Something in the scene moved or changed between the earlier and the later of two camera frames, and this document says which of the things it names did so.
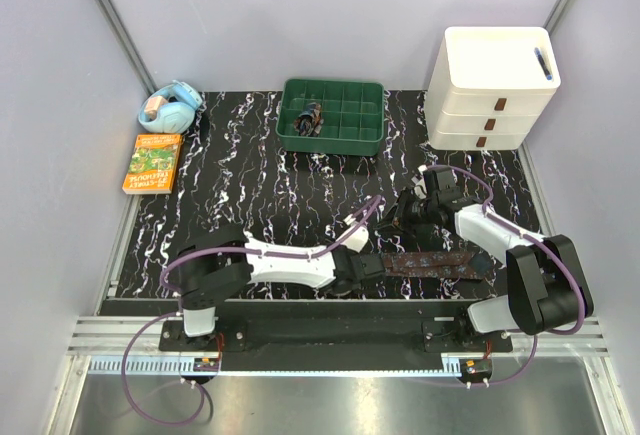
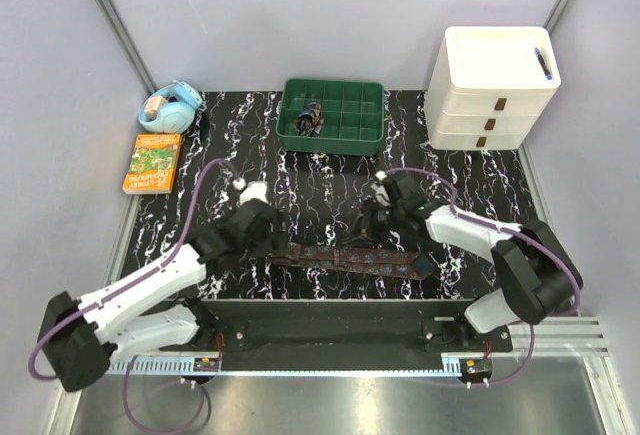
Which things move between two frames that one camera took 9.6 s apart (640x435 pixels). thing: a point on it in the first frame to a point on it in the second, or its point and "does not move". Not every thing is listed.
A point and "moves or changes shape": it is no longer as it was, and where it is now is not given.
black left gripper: [352, 253] to [276, 241]
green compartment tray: [352, 112] does not move
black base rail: [435, 325] does not move
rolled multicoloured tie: [309, 122] does not move
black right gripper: [387, 225] to [367, 225]
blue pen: [546, 71] does not move
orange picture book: [153, 165] does not move
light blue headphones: [170, 108] does not move
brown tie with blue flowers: [430, 265] moves or changes shape
